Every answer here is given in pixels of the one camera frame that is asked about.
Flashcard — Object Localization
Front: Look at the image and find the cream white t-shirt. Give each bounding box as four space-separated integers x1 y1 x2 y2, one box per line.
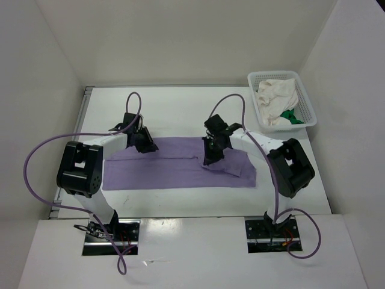
255 78 299 126

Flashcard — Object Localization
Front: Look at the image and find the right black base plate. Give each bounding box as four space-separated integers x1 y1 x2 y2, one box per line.
244 216 303 253

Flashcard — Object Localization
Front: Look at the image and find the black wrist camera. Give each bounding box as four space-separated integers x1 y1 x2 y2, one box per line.
120 113 143 134
204 114 228 135

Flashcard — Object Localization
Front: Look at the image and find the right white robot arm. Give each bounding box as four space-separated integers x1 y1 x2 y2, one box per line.
203 121 315 226

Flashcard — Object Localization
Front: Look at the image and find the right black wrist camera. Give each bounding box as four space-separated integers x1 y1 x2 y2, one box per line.
204 114 228 135

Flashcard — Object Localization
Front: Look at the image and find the purple t-shirt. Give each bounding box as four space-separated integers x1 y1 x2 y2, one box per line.
103 137 256 191

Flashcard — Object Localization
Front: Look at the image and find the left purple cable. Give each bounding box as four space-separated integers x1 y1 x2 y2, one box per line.
23 92 144 276

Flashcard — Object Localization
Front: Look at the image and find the green t-shirt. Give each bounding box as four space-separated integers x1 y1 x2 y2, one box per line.
280 109 304 125

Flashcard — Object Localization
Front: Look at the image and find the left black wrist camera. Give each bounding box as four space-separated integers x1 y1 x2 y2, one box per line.
120 113 143 134

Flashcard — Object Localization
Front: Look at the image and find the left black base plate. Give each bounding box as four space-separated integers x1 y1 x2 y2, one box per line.
74 219 140 256

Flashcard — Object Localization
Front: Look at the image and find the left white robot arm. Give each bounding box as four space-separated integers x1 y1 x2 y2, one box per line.
57 126 158 234

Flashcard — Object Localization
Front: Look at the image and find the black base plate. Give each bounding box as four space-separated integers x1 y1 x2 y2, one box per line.
244 216 303 253
74 219 140 256

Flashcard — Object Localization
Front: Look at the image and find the white plastic basket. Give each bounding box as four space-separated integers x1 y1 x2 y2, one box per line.
248 70 317 131

